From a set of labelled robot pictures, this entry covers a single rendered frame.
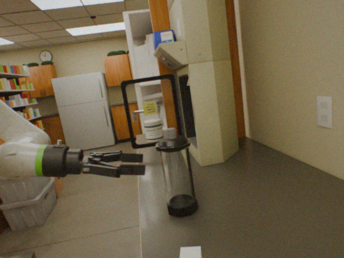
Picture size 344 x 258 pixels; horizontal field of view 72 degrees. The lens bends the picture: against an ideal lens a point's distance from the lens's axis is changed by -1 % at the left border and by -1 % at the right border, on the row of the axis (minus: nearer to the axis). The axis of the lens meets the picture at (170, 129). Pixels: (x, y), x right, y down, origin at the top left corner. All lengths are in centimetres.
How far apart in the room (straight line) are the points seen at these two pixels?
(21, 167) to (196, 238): 50
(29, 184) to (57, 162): 228
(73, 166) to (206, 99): 64
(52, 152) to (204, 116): 65
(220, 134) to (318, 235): 60
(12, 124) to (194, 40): 75
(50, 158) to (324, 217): 75
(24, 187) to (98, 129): 335
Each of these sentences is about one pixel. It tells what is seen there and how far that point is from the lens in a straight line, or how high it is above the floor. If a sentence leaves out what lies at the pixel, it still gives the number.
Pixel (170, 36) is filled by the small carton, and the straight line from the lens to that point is 117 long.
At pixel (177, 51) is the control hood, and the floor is 147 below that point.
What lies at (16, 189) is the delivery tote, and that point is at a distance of 308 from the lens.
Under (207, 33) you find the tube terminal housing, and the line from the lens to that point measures 112.
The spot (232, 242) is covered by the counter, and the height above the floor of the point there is 94.
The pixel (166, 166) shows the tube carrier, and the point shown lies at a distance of 73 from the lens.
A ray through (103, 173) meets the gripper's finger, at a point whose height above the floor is 114.
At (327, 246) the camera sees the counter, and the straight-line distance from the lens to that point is 69.
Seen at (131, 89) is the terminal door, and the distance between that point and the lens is 139.
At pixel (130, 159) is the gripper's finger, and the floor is 112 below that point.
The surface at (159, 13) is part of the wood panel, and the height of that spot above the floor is 172.
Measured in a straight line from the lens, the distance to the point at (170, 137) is 73.
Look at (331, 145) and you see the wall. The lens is 107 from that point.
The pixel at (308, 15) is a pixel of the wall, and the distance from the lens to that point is 111.
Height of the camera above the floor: 135
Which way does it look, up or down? 11 degrees down
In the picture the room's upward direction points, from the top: 8 degrees counter-clockwise
